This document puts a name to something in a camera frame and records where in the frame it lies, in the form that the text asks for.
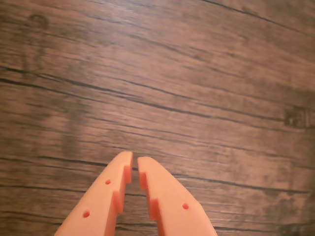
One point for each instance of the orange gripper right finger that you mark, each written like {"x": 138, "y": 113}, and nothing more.
{"x": 177, "y": 211}

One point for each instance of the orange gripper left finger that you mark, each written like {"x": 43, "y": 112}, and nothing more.
{"x": 98, "y": 204}

